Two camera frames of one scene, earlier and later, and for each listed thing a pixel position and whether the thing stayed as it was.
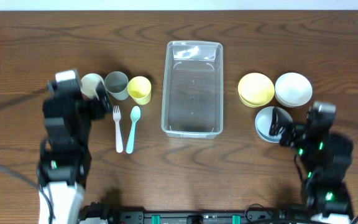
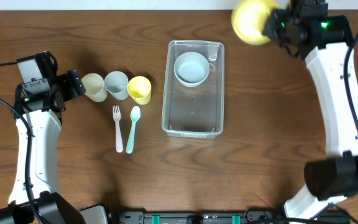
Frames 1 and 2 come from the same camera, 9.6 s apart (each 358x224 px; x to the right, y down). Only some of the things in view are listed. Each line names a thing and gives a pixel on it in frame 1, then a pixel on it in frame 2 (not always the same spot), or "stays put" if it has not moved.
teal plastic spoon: [135, 114] stays put
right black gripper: [289, 133] → [272, 23]
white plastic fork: [117, 116] stays put
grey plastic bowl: [263, 120] → [191, 69]
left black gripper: [92, 106] → [74, 82]
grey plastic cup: [116, 83] stays put
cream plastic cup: [88, 84] stays put
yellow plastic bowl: [255, 89] → [249, 18]
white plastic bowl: [293, 90] → [191, 70]
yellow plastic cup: [139, 89] stays put
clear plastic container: [192, 89] stays put
